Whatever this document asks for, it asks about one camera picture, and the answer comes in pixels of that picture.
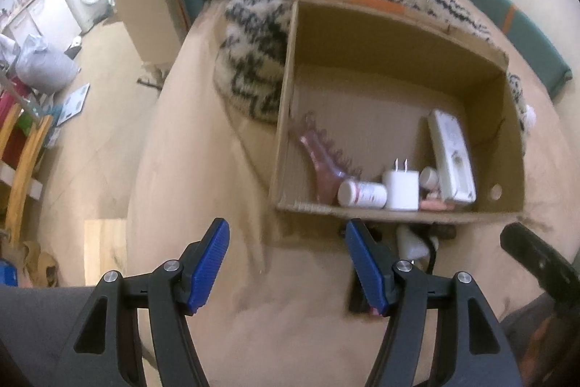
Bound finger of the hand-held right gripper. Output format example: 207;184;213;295
501;223;580;306

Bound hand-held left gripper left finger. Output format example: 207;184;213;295
57;217;231;387

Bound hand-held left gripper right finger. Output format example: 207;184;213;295
344;218;526;387

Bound white pill bottle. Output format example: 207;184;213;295
337;180;388;207

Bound white charger plug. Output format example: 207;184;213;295
383;159;420;211

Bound small white labelled bottle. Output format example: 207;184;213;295
419;167;440;190

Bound pink translucent hair comb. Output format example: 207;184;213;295
299;111;363;204

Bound long white box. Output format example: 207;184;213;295
427;109;477;205

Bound cardboard box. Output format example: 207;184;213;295
268;0;526;227

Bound white and black device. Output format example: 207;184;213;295
397;226;439;270

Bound light wooden board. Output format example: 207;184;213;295
84;219;128;285

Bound tan slippers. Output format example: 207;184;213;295
18;239;59;288

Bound yellow wooden shelf rack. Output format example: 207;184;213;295
0;97;55;243

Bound bathroom scale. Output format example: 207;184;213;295
57;83;91;127

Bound black and white knitted blanket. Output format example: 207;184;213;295
213;0;535;156

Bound beige bedside cabinet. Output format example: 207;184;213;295
106;0;186;63

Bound grey laundry bag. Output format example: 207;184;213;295
16;34;80;93

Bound white kitchen counter cabinet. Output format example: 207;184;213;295
4;0;78;48

